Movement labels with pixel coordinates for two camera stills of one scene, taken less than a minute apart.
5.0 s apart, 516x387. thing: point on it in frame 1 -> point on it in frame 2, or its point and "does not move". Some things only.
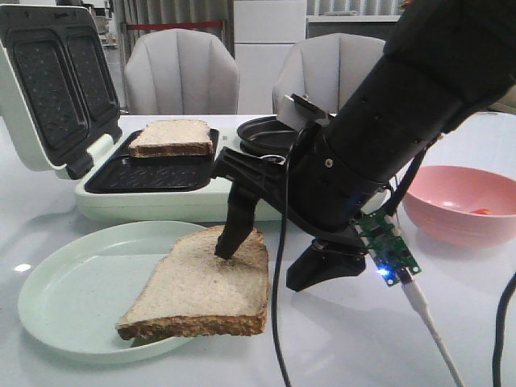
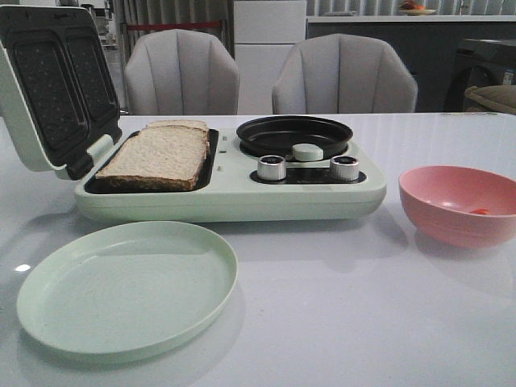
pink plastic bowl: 459,206 does not move
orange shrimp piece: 480,211 does not move
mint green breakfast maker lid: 58,93 does not move
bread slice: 197,293 -> 159,156
